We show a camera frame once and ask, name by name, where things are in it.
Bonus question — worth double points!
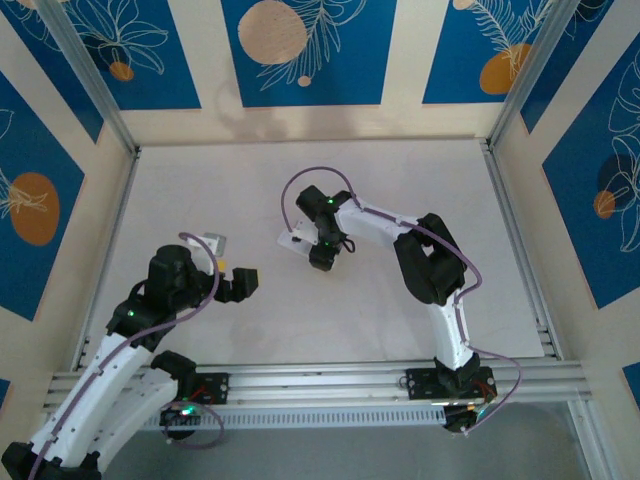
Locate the black controller board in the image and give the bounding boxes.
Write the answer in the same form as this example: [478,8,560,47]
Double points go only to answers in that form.
[442,399,494,441]
[159,402,204,441]

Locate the aluminium table side rail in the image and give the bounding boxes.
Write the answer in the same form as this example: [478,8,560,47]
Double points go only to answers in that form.
[72,144,144,374]
[479,139,564,359]

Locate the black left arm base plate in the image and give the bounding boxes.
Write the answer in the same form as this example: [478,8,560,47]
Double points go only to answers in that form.
[192,372,231,406]

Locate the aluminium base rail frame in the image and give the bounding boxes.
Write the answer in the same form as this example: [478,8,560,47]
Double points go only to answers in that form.
[42,357,586,411]

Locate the grey slotted cable duct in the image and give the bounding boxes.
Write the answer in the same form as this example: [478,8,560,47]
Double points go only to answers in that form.
[142,403,446,431]

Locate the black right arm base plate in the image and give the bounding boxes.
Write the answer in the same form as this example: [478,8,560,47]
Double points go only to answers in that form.
[405,367,496,401]

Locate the aluminium upright post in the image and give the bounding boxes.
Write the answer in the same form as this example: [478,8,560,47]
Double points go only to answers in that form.
[37,0,141,159]
[487,0,614,151]

